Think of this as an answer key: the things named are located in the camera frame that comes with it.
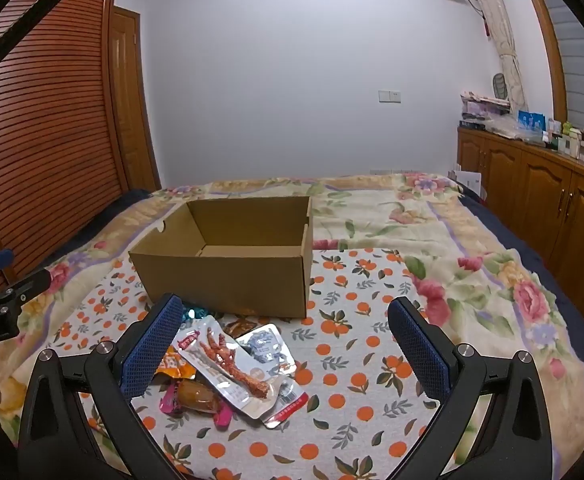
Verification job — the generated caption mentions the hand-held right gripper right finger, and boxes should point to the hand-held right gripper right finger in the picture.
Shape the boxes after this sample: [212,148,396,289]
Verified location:
[387,296,568,480]

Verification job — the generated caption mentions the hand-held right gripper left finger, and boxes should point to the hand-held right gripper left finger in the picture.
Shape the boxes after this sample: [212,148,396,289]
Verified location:
[19,294,187,480]

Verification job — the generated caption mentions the brown cardboard box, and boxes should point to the brown cardboard box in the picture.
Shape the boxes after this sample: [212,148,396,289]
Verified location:
[128,195,315,320]

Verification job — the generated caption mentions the orange snack packet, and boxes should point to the orange snack packet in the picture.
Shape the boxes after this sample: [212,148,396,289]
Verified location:
[154,346,197,380]

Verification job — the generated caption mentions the pink packet brown snack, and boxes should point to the pink packet brown snack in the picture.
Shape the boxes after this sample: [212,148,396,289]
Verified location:
[159,377,233,429]

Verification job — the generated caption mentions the clear chicken foot packet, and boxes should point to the clear chicken foot packet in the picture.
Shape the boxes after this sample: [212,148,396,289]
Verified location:
[176,318,285,420]

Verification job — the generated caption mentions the orange fruit print cloth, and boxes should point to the orange fruit print cloth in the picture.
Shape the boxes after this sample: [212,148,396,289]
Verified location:
[46,247,454,480]

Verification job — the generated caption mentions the copper brown snack packet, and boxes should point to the copper brown snack packet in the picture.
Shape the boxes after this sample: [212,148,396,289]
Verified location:
[222,317,259,337]

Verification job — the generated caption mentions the floral blanket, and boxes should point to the floral blanket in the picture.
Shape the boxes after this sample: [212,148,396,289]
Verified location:
[0,172,584,480]

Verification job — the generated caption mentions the small white blue packet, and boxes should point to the small white blue packet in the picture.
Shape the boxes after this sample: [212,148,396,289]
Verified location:
[236,323,295,377]

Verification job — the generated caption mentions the silver packet red strip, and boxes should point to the silver packet red strip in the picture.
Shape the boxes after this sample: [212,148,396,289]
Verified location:
[263,372,307,430]

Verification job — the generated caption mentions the louvred wooden wardrobe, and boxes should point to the louvred wooden wardrobe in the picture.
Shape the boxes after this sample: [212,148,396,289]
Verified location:
[0,0,128,288]

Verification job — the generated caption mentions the white papers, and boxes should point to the white papers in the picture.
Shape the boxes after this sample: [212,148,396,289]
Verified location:
[449,162,483,197]

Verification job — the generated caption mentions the wooden cabinet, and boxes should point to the wooden cabinet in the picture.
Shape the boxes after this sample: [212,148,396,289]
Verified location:
[457,126,584,322]

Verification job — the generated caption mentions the wooden door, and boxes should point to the wooden door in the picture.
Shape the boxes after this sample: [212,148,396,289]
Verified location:
[109,5,161,192]

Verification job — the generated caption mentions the stack of boxes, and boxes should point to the stack of boxes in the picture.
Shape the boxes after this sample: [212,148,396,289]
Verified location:
[459,91,512,132]

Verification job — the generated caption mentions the blue picture box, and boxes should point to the blue picture box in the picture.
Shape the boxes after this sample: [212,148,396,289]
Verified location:
[517,110,547,134]

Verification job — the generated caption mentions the group of small bottles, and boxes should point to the group of small bottles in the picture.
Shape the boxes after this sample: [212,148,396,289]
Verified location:
[544,119,584,162]

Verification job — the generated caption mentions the grey window blinds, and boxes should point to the grey window blinds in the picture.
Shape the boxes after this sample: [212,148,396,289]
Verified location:
[537,0,584,132]

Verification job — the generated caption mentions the cream patterned curtain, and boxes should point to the cream patterned curtain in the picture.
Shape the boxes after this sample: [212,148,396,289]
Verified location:
[459,0,529,111]

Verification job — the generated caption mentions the wooden window frame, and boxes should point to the wooden window frame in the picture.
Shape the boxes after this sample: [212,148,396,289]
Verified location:
[514,0,569,122]

